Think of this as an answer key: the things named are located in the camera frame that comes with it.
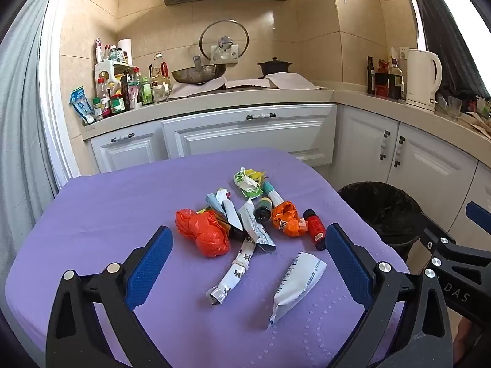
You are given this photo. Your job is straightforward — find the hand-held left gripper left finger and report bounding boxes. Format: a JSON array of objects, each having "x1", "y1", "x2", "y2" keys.
[{"x1": 46, "y1": 225, "x2": 174, "y2": 368}]

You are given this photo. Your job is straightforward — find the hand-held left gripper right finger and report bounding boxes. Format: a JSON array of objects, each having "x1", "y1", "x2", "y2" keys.
[{"x1": 325, "y1": 223, "x2": 453, "y2": 368}]

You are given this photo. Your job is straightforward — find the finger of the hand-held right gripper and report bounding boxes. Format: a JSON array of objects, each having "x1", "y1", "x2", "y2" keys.
[
  {"x1": 465, "y1": 201, "x2": 491, "y2": 235},
  {"x1": 419, "y1": 214, "x2": 491, "y2": 315}
]

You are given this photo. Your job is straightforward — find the small red bottle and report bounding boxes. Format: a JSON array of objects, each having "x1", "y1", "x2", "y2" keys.
[{"x1": 303, "y1": 209, "x2": 327, "y2": 251}]

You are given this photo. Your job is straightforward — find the white pouch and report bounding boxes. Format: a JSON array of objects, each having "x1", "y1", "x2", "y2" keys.
[{"x1": 267, "y1": 252, "x2": 327, "y2": 329}]

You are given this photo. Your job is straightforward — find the orange-red plastic bag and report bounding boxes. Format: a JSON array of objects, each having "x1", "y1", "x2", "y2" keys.
[{"x1": 175, "y1": 208, "x2": 231, "y2": 258}]

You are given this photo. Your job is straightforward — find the black trash bin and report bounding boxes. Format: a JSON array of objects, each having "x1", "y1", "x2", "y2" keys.
[{"x1": 337, "y1": 181, "x2": 424, "y2": 255}]

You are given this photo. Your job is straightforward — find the orange wrapper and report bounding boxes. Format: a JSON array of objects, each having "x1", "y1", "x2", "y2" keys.
[{"x1": 272, "y1": 200, "x2": 308, "y2": 238}]

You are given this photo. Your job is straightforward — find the white packet with cross print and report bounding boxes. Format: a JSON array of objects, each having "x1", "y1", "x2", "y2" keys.
[{"x1": 205, "y1": 238, "x2": 257, "y2": 307}]

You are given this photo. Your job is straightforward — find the light blue sachet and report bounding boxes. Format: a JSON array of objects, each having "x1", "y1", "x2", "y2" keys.
[{"x1": 206, "y1": 194, "x2": 228, "y2": 220}]

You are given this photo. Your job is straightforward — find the dark brown bottle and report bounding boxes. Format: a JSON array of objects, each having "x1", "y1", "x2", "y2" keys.
[{"x1": 220, "y1": 223, "x2": 248, "y2": 241}]

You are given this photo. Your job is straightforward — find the silver white sachet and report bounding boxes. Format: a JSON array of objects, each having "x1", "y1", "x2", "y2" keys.
[{"x1": 237, "y1": 201, "x2": 277, "y2": 254}]

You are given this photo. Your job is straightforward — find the person's right forearm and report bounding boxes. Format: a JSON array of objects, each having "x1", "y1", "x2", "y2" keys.
[{"x1": 452, "y1": 314, "x2": 480, "y2": 368}]

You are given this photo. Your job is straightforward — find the white cabinet door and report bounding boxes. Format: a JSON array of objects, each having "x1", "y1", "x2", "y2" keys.
[
  {"x1": 449, "y1": 161, "x2": 491, "y2": 247},
  {"x1": 332, "y1": 105, "x2": 400, "y2": 185},
  {"x1": 385, "y1": 123, "x2": 480, "y2": 223}
]

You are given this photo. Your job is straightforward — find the purple tablecloth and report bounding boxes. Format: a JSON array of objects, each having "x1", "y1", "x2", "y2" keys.
[{"x1": 6, "y1": 147, "x2": 411, "y2": 368}]

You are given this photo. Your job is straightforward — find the white plastic tube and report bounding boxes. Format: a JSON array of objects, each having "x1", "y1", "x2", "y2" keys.
[{"x1": 222, "y1": 198, "x2": 242, "y2": 228}]

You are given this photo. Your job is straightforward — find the small dark green bottle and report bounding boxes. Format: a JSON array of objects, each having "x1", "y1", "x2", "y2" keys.
[{"x1": 255, "y1": 197, "x2": 273, "y2": 223}]

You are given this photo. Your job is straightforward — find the white tube with teal cap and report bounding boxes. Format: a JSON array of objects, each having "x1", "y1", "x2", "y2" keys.
[{"x1": 262, "y1": 181, "x2": 285, "y2": 209}]

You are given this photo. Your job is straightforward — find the bags and clutter pile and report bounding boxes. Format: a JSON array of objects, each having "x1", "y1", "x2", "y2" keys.
[{"x1": 460, "y1": 92, "x2": 491, "y2": 140}]

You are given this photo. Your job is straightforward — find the clear glass cup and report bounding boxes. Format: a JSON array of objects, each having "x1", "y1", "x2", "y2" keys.
[{"x1": 445, "y1": 96, "x2": 463, "y2": 120}]

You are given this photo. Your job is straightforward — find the small white cabinet drawer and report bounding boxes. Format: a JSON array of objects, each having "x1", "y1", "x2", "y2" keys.
[{"x1": 90, "y1": 121, "x2": 166, "y2": 173}]

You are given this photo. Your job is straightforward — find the green white crumpled wrapper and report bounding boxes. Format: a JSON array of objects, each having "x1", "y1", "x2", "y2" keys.
[{"x1": 233, "y1": 168, "x2": 263, "y2": 199}]

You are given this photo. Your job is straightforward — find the white electric kettle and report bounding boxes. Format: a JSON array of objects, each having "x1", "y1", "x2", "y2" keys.
[{"x1": 406, "y1": 48, "x2": 443, "y2": 112}]

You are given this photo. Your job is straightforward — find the dark soy sauce bottle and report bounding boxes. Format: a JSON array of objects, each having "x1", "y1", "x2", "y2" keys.
[{"x1": 388, "y1": 57, "x2": 404, "y2": 100}]

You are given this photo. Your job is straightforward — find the wide white cabinet drawer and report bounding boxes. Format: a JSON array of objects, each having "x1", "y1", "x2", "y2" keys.
[{"x1": 161, "y1": 103, "x2": 338, "y2": 168}]

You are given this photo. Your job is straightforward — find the red black jar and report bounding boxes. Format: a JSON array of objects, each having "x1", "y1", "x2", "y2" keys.
[{"x1": 374, "y1": 60, "x2": 390, "y2": 98}]

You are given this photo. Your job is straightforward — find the cluster of condiment bottles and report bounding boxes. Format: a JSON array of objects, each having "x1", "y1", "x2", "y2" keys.
[{"x1": 92, "y1": 37, "x2": 171, "y2": 121}]

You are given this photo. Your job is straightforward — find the dark curtain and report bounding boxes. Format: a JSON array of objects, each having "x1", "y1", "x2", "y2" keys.
[{"x1": 404, "y1": 0, "x2": 491, "y2": 98}]

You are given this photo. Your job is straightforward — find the blue white pack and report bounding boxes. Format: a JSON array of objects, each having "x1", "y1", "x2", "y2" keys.
[{"x1": 70, "y1": 86, "x2": 96, "y2": 125}]

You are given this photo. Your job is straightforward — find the dark olive oil bottle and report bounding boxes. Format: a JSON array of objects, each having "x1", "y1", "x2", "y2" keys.
[{"x1": 366, "y1": 56, "x2": 376, "y2": 95}]

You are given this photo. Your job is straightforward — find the beige kitchen countertop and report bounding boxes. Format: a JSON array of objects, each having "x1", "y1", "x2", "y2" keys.
[{"x1": 79, "y1": 86, "x2": 491, "y2": 158}]

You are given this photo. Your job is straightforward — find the grey curtain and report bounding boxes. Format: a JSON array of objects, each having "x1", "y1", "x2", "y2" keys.
[{"x1": 0, "y1": 0, "x2": 70, "y2": 246}]

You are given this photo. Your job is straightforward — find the yellow cooking oil bottle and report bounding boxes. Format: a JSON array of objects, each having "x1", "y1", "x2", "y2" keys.
[{"x1": 151, "y1": 54, "x2": 171, "y2": 90}]

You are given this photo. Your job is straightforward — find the white cloth on stove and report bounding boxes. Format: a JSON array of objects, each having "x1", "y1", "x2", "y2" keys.
[{"x1": 168, "y1": 72, "x2": 326, "y2": 100}]

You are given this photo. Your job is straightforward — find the steel wok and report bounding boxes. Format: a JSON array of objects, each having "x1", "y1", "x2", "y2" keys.
[{"x1": 171, "y1": 56, "x2": 227, "y2": 85}]

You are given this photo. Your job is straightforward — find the white spice rack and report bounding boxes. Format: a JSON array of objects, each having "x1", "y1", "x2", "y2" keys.
[{"x1": 94, "y1": 59, "x2": 137, "y2": 96}]

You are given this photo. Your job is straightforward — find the black pot with lid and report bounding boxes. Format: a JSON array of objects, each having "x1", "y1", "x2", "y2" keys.
[{"x1": 257, "y1": 57, "x2": 293, "y2": 78}]

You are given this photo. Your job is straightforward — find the paper towel roll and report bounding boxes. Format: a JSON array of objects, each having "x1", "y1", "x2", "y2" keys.
[{"x1": 117, "y1": 38, "x2": 133, "y2": 66}]

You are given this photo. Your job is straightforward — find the glass pot lid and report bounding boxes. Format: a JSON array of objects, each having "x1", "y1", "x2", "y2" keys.
[{"x1": 199, "y1": 19, "x2": 250, "y2": 64}]

